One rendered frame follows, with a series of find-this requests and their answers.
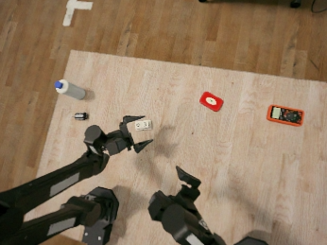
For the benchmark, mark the orange pocket multimeter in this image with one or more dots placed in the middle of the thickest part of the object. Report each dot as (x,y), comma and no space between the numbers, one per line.
(285,115)

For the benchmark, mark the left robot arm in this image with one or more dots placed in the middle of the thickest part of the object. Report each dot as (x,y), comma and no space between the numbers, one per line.
(77,210)

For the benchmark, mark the white bottle with blue cap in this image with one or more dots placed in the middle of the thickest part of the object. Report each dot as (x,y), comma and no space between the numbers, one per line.
(69,89)

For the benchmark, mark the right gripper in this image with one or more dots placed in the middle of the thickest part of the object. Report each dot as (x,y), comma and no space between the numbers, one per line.
(193,192)

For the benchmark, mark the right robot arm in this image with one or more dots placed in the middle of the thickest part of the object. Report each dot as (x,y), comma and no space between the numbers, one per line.
(179,222)

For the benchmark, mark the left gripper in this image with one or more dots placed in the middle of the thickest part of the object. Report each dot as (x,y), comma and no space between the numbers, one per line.
(127,135)

